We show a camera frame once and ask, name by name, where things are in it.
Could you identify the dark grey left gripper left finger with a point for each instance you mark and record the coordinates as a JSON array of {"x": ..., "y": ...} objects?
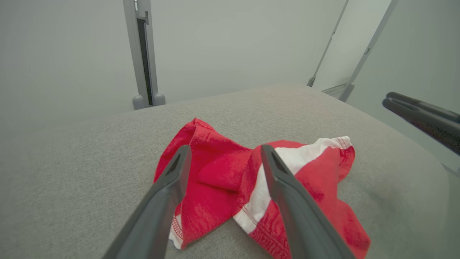
[{"x": 161, "y": 201}]

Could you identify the thin grey partition post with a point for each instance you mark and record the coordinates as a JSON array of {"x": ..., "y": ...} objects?
[{"x": 329, "y": 41}]

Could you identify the red white t-shirt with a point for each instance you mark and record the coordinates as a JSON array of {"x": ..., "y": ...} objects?
[{"x": 215, "y": 169}]

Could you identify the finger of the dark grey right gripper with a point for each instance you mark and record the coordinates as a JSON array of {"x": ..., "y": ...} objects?
[
  {"x": 431, "y": 108},
  {"x": 431, "y": 127}
]

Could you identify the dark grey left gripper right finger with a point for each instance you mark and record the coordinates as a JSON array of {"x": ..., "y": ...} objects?
[{"x": 298, "y": 216}]

